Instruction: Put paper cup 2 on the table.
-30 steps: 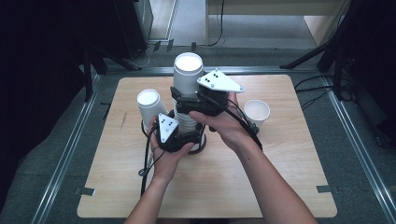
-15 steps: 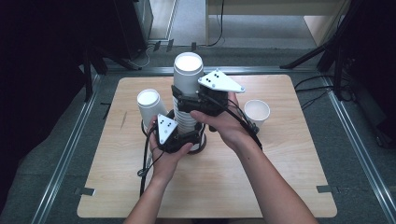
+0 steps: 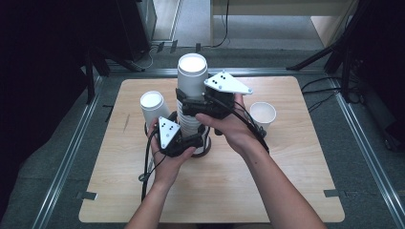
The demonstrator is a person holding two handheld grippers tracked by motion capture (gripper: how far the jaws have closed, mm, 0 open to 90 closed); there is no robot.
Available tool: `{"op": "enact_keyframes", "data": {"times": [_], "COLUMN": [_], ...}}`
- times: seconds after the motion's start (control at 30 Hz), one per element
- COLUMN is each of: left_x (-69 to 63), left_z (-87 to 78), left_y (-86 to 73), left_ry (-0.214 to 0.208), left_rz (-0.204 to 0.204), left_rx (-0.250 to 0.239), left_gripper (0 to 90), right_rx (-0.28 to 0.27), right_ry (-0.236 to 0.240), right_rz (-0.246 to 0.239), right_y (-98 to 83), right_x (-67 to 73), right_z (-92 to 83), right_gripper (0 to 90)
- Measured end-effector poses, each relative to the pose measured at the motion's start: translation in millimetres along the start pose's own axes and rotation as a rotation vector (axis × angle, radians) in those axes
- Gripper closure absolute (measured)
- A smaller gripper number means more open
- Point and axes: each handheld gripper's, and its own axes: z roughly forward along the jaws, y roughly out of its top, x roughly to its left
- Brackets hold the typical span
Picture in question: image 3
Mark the aluminium floor rail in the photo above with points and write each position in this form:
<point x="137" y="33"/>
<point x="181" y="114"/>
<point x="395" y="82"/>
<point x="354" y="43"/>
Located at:
<point x="67" y="159"/>
<point x="369" y="152"/>
<point x="270" y="71"/>

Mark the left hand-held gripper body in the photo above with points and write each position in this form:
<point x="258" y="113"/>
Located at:
<point x="168" y="132"/>

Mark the black round base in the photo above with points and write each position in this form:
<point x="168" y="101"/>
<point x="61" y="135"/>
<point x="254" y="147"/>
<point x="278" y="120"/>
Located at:
<point x="206" y="149"/>

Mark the person's left hand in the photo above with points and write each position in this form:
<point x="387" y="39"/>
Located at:
<point x="168" y="168"/>

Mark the black metal stand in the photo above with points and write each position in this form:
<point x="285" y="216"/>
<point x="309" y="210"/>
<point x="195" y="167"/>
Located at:
<point x="95" y="70"/>

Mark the black tripod stand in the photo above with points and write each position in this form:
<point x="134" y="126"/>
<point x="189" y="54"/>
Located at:
<point x="344" y="44"/>

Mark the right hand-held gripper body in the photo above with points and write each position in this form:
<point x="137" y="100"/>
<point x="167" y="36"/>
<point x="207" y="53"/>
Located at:
<point x="227" y="83"/>

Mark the white paper cup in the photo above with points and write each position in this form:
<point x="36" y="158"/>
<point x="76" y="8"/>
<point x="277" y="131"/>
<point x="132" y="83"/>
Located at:
<point x="262" y="114"/>
<point x="192" y="74"/>
<point x="153" y="106"/>

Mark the dark computer case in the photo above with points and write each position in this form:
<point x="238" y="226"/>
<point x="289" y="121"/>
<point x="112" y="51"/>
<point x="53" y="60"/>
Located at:
<point x="133" y="25"/>

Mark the stack of white cups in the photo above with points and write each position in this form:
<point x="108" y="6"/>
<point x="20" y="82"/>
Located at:
<point x="190" y="122"/>

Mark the person's right hand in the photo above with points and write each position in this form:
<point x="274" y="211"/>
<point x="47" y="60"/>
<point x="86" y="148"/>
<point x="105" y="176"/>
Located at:
<point x="232" y="130"/>

